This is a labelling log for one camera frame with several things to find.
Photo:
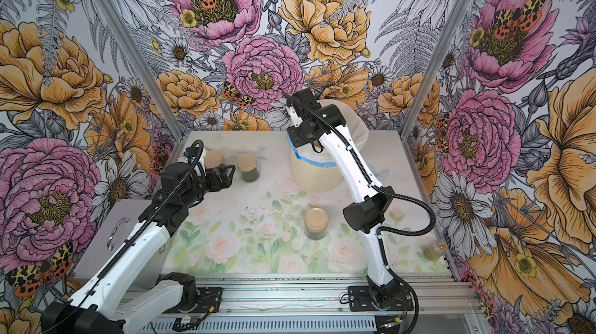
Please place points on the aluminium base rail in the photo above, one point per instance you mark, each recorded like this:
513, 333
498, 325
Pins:
319, 304

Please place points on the small glass spice bottle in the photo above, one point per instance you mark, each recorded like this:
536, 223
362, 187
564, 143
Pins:
434, 250

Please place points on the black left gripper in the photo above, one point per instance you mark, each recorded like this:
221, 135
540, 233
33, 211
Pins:
225, 180

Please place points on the silver metal case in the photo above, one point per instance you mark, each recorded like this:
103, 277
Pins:
118, 224

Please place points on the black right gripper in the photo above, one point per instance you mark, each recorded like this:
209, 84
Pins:
297, 139

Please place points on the aluminium corner post right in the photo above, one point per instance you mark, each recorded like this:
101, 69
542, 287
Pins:
452, 24

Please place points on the aluminium corner post left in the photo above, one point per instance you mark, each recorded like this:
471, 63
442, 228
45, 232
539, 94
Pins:
118, 26

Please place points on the glass jar with tea leaves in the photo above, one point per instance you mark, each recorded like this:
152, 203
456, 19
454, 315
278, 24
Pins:
315, 235

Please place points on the beige trash bin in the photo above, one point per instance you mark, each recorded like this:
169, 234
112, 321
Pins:
314, 172

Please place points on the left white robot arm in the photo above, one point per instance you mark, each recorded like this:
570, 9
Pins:
96, 307

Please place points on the glass tea jar beige lid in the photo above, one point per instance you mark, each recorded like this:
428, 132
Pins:
213, 159

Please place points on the aluminium corner post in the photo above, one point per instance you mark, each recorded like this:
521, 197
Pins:
452, 24
118, 26

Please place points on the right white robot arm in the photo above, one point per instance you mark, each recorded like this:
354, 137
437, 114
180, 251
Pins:
366, 214

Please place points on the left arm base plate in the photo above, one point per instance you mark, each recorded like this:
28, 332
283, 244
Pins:
206, 300

